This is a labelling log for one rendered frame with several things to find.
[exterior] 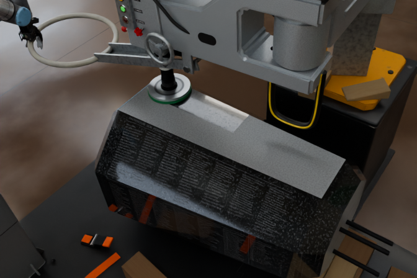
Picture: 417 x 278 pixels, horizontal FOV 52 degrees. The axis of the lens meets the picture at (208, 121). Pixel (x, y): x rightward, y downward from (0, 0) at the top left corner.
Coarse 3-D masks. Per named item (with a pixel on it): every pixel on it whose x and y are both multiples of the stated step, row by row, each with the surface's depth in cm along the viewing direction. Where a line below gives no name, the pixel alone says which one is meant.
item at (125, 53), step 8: (120, 48) 224; (128, 48) 220; (136, 48) 217; (96, 56) 222; (104, 56) 217; (112, 56) 213; (120, 56) 209; (128, 56) 205; (136, 56) 202; (144, 56) 200; (128, 64) 209; (136, 64) 206; (144, 64) 202; (152, 64) 199; (176, 64) 189
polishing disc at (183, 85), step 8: (152, 80) 216; (160, 80) 216; (176, 80) 215; (184, 80) 214; (152, 88) 211; (160, 88) 211; (176, 88) 210; (184, 88) 210; (152, 96) 207; (160, 96) 206; (168, 96) 206; (176, 96) 206
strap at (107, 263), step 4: (112, 256) 235; (116, 256) 235; (108, 260) 234; (112, 260) 234; (116, 260) 234; (104, 264) 232; (108, 264) 232; (96, 268) 231; (100, 268) 231; (104, 268) 230; (92, 272) 229; (96, 272) 229; (100, 272) 229; (88, 276) 228; (92, 276) 227; (96, 276) 227
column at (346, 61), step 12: (360, 24) 197; (372, 24) 196; (348, 36) 202; (360, 36) 201; (372, 36) 200; (336, 48) 207; (348, 48) 206; (360, 48) 206; (372, 48) 205; (336, 60) 212; (348, 60) 211; (360, 60) 210; (336, 72) 217; (348, 72) 216; (360, 72) 215
